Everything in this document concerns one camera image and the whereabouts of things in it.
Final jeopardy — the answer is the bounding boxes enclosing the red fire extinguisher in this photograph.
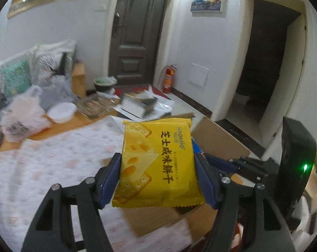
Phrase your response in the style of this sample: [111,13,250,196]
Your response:
[162,64,178,94]

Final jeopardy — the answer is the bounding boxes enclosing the grey plastic bag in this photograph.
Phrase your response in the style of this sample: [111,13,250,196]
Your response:
[39,76,72,111]

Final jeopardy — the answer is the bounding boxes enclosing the teal pillow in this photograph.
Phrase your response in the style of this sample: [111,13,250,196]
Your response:
[1,59,33,96]

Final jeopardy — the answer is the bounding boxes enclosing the dark brown door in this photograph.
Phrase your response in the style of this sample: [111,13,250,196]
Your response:
[108,0,171,86]

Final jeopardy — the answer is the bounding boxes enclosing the door handle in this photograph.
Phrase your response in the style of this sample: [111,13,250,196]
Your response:
[112,13,121,38]

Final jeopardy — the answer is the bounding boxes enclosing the wooden side cabinet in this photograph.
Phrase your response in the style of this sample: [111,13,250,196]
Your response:
[72,62,87,97]

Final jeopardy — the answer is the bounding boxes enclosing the cardboard box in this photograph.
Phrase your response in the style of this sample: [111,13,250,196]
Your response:
[123,113,253,238]

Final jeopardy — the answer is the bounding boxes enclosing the white open box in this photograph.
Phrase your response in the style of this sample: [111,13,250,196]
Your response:
[121,92,159,118]

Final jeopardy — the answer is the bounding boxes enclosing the pink printed tablecloth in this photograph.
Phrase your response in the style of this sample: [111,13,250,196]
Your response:
[0,115,201,252]

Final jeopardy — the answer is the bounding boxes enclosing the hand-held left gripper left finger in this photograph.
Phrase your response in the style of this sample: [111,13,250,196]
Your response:
[21,152,122,252]

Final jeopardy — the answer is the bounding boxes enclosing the white bowl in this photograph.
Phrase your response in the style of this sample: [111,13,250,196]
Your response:
[47,102,77,124]

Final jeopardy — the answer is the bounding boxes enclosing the white pillow with branch print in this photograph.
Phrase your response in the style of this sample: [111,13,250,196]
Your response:
[32,39,76,84]

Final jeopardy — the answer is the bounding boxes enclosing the red doormat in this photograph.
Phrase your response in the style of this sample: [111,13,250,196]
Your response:
[114,85,172,100]

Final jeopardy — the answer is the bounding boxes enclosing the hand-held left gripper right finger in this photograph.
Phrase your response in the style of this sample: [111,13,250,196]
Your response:
[192,152,297,252]

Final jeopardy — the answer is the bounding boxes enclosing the clear plastic tray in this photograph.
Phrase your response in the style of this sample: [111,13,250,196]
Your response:
[76,96,117,118]

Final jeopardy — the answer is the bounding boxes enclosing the white wall panel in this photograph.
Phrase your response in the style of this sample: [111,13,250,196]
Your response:
[188,63,209,87]

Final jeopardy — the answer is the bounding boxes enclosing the white printed plastic bag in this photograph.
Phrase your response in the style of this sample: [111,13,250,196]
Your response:
[0,85,51,142]

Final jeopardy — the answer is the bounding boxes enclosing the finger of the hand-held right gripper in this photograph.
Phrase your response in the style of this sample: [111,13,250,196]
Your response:
[228,155,281,176]
[200,154,269,184]

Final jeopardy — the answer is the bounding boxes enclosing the yellow cracker packet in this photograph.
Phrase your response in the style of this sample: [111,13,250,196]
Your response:
[111,118,205,208]

